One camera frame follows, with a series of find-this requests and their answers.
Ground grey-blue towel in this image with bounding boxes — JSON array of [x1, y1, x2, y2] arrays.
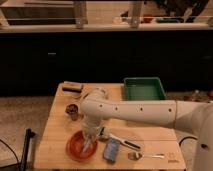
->
[[82, 139, 93, 154]]

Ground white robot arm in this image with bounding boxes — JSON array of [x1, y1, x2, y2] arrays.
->
[[80, 88, 213, 171]]

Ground orange-red bowl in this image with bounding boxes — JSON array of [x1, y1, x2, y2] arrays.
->
[[66, 131, 98, 162]]

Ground blue sponge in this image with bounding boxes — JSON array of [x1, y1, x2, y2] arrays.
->
[[103, 138, 120, 163]]

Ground silver fork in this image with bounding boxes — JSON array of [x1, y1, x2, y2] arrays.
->
[[128, 152, 165, 160]]

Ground brown block eraser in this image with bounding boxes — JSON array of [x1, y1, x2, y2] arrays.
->
[[62, 81, 83, 93]]

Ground black stand left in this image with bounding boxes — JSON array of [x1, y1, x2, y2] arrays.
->
[[20, 129, 36, 171]]

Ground green plastic tray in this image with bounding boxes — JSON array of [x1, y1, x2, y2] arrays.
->
[[124, 77, 166, 101]]

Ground black cable left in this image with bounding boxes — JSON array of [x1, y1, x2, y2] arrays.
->
[[0, 138, 21, 164]]

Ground black cable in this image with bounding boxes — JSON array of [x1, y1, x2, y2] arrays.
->
[[0, 138, 21, 164], [178, 134, 199, 148]]

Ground black cable right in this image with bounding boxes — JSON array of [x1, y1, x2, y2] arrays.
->
[[178, 134, 199, 148]]

